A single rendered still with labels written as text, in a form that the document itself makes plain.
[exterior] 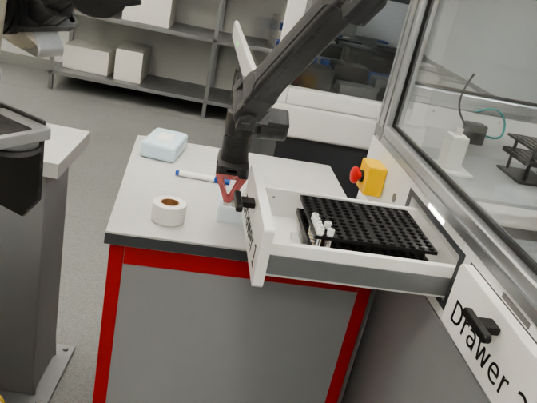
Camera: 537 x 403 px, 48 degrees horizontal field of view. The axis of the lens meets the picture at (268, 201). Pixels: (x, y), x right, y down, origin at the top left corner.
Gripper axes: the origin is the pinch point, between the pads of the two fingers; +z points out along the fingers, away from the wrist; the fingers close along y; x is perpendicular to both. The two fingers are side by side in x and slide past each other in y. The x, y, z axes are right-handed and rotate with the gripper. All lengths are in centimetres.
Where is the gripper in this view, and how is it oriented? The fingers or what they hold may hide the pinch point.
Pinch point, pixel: (227, 197)
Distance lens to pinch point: 131.8
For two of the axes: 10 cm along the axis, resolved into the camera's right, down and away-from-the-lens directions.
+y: -0.5, -4.1, 9.1
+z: -1.7, 9.0, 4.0
